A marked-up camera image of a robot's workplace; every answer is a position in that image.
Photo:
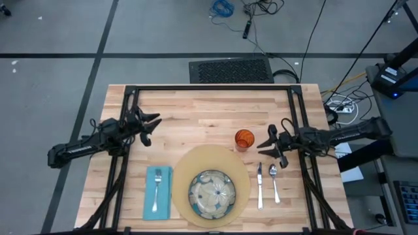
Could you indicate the silver table knife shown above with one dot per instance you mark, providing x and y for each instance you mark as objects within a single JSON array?
[{"x": 260, "y": 186}]

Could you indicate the black diagonal mast beam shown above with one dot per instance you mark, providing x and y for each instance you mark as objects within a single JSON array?
[
  {"x": 365, "y": 155},
  {"x": 406, "y": 53}
]

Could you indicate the silver spoon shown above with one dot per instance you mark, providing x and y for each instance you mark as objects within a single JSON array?
[{"x": 273, "y": 169}]

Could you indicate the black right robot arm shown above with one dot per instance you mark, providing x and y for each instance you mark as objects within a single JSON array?
[{"x": 352, "y": 134}]

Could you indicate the silver fork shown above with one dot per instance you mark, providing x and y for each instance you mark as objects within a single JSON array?
[{"x": 157, "y": 178}]

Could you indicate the teal cloth napkin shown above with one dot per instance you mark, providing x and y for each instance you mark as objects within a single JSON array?
[{"x": 148, "y": 196}]

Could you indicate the orange faceted plastic cup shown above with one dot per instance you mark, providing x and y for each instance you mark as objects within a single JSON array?
[{"x": 244, "y": 140}]

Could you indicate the patterned ceramic bowl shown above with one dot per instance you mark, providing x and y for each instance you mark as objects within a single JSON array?
[{"x": 212, "y": 194}]

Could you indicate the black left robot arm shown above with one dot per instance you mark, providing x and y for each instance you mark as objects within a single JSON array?
[{"x": 81, "y": 147}]

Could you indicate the black caster wheel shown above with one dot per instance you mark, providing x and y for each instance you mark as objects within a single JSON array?
[{"x": 5, "y": 9}]

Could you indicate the round woven straw placemat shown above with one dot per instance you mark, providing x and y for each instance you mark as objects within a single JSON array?
[{"x": 241, "y": 182}]

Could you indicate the black keyboard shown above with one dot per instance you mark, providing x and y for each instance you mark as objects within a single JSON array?
[{"x": 409, "y": 202}]

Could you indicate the white paper sheet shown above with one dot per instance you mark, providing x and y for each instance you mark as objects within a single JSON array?
[{"x": 352, "y": 174}]

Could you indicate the black perforated floor mat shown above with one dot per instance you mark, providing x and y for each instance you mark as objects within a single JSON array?
[{"x": 228, "y": 70}]

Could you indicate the black device with blue light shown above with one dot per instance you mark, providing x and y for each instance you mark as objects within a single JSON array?
[{"x": 385, "y": 76}]

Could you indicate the grey desk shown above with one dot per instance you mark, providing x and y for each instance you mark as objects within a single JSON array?
[{"x": 405, "y": 137}]

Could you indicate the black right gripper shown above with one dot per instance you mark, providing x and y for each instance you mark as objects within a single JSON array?
[{"x": 284, "y": 142}]

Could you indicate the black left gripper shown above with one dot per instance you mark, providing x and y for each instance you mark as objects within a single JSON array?
[{"x": 135, "y": 125}]

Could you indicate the black aluminium table frame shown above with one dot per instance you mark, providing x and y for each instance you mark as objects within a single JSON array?
[{"x": 212, "y": 87}]

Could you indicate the white power strip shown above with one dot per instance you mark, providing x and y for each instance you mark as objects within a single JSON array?
[{"x": 343, "y": 108}]

